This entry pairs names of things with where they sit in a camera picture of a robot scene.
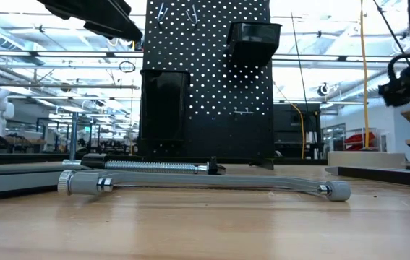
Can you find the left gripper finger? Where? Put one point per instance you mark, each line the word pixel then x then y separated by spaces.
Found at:
pixel 118 27
pixel 81 9

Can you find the black C-clamp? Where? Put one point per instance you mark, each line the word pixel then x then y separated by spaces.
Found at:
pixel 154 167

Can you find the grey hacksaw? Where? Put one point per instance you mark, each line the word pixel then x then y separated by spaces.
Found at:
pixel 204 180

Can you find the silver peg hook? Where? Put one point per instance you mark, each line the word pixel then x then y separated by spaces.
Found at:
pixel 160 17
pixel 194 18

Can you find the red storage bin stack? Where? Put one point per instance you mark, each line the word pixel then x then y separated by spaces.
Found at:
pixel 362 139

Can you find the tall narrow black bin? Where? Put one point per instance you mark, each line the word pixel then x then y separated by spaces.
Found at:
pixel 165 104

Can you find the black metal pegboard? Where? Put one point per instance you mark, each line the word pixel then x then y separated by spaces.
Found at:
pixel 208 72

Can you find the black cabinet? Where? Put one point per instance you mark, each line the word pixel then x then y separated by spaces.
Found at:
pixel 288 122

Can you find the wide black bin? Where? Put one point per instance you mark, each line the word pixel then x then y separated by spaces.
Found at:
pixel 253 43

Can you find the black aluminium table frame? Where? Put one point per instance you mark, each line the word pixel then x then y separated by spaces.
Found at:
pixel 27 157

